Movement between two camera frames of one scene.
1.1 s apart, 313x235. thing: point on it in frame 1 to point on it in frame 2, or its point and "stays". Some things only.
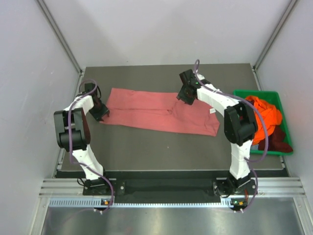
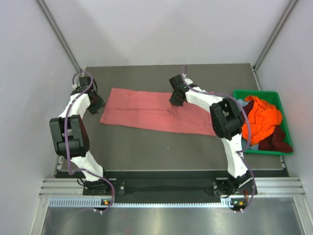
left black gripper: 104,110 to 100,104
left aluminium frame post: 60,35 stays
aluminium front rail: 284,187 stays
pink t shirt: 161,110 stays
